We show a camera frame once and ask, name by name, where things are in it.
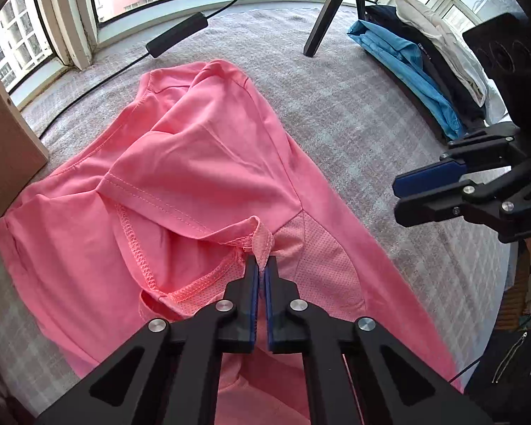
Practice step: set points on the black tripod stand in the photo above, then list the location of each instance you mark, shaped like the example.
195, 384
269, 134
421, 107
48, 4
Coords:
323, 22

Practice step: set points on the white window frame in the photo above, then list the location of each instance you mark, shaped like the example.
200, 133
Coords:
71, 31

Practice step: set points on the person's black jacket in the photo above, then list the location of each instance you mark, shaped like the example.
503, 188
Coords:
513, 380

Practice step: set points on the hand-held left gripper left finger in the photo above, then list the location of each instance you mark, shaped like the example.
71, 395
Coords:
251, 305

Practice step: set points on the pink t-shirt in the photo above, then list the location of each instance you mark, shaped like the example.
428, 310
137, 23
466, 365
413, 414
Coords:
194, 155

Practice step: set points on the folded dark navy garment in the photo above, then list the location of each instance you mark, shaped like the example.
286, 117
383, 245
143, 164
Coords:
442, 75

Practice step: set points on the large wooden board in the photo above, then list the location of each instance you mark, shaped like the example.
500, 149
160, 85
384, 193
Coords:
4, 150

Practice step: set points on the pink plaid bed sheet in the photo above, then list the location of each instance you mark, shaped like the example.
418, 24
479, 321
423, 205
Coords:
358, 110

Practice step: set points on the black inline power adapter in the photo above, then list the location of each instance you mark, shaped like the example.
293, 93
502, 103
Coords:
177, 35

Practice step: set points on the folded white garment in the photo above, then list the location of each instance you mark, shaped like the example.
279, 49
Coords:
442, 40

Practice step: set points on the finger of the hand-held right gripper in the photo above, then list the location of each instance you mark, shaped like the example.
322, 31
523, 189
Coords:
429, 179
433, 208

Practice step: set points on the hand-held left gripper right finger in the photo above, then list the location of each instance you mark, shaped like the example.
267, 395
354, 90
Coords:
271, 305

